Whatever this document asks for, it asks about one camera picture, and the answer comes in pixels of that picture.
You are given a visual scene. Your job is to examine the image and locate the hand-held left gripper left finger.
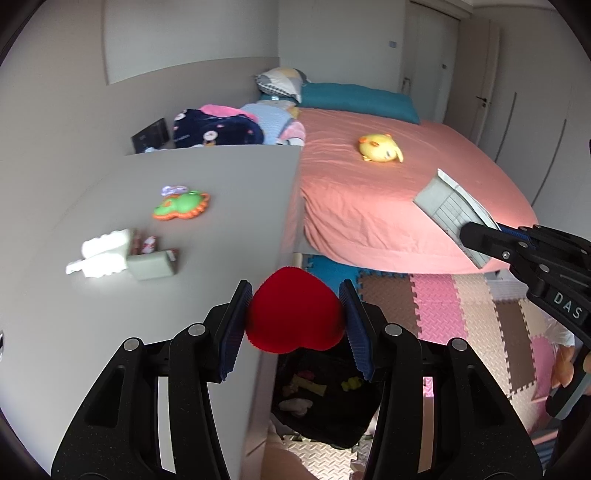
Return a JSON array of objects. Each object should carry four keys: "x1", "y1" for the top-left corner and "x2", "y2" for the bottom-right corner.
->
[{"x1": 51, "y1": 279, "x2": 254, "y2": 480}]

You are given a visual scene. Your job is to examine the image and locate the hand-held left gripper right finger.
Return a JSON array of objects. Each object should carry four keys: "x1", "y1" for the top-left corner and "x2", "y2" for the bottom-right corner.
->
[{"x1": 338, "y1": 279, "x2": 543, "y2": 480}]

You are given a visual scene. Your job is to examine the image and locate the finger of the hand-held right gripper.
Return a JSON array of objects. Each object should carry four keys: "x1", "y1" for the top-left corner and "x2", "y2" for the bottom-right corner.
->
[
  {"x1": 496, "y1": 224, "x2": 555, "y2": 243},
  {"x1": 460, "y1": 222, "x2": 533, "y2": 273}
]

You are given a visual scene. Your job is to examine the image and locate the grey carton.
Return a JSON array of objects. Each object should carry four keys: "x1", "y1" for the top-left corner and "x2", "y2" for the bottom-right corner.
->
[{"x1": 412, "y1": 168, "x2": 502, "y2": 269}]

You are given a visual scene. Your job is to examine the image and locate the red heart plush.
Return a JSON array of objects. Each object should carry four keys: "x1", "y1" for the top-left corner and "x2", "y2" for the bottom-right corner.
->
[{"x1": 245, "y1": 267, "x2": 346, "y2": 354}]

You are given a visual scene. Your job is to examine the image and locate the black bag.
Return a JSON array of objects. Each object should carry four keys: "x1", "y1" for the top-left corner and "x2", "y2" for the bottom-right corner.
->
[{"x1": 270, "y1": 339, "x2": 384, "y2": 450}]

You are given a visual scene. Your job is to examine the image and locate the person's right hand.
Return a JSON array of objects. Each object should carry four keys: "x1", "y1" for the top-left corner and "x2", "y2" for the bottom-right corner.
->
[{"x1": 551, "y1": 346, "x2": 578, "y2": 388}]

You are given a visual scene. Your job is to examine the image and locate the foam floor mats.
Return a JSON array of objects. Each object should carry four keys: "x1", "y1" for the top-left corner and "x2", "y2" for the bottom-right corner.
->
[{"x1": 270, "y1": 254, "x2": 591, "y2": 480}]

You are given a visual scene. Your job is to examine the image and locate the grey box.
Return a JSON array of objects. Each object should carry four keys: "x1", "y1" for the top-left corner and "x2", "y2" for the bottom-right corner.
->
[{"x1": 127, "y1": 249, "x2": 178, "y2": 281}]

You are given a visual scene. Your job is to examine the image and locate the red printed wrapper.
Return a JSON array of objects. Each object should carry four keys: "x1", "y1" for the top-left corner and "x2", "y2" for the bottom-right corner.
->
[{"x1": 130, "y1": 233, "x2": 160, "y2": 256}]

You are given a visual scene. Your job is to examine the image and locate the bed with pink sheet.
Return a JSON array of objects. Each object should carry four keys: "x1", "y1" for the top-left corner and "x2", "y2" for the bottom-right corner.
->
[{"x1": 293, "y1": 107, "x2": 540, "y2": 275}]

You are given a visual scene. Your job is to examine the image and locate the green turtle toy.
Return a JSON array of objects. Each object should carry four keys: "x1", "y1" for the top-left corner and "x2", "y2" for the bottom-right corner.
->
[{"x1": 153, "y1": 189, "x2": 211, "y2": 220}]

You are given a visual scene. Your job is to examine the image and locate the yellow duck plush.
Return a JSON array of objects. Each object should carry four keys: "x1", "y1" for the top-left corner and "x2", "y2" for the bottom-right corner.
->
[{"x1": 359, "y1": 133, "x2": 404, "y2": 163}]

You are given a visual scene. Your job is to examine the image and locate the white cloud-shaped sponge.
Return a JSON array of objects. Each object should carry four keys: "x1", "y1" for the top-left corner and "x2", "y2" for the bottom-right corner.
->
[{"x1": 79, "y1": 228, "x2": 132, "y2": 278}]

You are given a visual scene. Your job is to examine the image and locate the white door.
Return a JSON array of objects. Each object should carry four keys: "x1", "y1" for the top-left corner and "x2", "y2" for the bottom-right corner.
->
[{"x1": 471, "y1": 21, "x2": 502, "y2": 144}]

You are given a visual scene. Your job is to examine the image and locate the white wardrobe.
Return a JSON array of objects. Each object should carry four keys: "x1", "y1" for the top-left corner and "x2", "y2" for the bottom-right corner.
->
[{"x1": 405, "y1": 0, "x2": 462, "y2": 123}]

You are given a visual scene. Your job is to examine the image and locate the teal pillow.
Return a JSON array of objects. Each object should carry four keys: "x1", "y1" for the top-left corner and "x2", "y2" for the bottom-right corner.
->
[{"x1": 300, "y1": 83, "x2": 421, "y2": 125}]

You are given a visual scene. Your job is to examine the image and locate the navy printed blanket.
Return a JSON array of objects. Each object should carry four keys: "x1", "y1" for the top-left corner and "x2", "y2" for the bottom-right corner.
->
[{"x1": 173, "y1": 108, "x2": 265, "y2": 149}]

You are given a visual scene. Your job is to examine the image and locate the light blue blanket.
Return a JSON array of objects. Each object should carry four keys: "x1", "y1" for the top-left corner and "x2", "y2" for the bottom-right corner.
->
[{"x1": 240, "y1": 102, "x2": 297, "y2": 146}]

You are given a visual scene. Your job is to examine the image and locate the pink cloth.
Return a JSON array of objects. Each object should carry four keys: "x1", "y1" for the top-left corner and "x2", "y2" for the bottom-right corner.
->
[{"x1": 199, "y1": 104, "x2": 245, "y2": 119}]

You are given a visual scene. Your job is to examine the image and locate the plaid patchwork pillow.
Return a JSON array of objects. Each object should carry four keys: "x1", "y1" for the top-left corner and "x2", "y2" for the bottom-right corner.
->
[{"x1": 255, "y1": 68, "x2": 310, "y2": 103}]

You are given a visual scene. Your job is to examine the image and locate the black wall socket panel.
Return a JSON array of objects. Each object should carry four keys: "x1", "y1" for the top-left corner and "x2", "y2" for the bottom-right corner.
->
[{"x1": 131, "y1": 118, "x2": 169, "y2": 153}]

